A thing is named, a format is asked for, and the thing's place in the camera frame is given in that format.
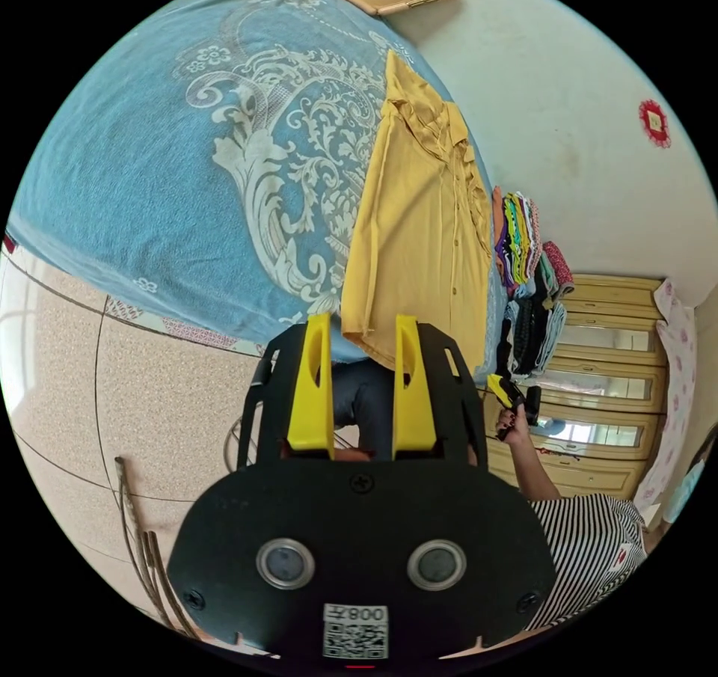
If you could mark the person's body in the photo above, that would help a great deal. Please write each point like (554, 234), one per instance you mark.
(589, 553)

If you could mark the pile of clothes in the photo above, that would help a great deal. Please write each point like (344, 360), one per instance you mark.
(524, 273)

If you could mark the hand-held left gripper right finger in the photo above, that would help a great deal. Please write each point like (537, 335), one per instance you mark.
(412, 407)

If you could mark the person's right forearm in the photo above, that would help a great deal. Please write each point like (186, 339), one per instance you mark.
(533, 466)

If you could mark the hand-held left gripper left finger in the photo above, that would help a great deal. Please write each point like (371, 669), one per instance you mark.
(309, 407)

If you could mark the light wooden cupboard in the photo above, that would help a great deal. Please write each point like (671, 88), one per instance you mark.
(600, 458)

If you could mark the bed with blue printed cover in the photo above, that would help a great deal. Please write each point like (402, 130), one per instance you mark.
(140, 172)

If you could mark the yellow short-sleeve shirt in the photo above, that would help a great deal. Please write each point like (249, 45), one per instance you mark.
(409, 239)

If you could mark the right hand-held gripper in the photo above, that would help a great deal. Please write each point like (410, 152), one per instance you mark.
(511, 395)

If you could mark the red wall ornament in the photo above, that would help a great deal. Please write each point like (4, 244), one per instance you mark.
(654, 122)

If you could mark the pink flowered curtain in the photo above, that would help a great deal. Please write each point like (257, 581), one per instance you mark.
(676, 351)

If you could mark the person's right hand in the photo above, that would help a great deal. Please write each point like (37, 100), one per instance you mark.
(517, 425)

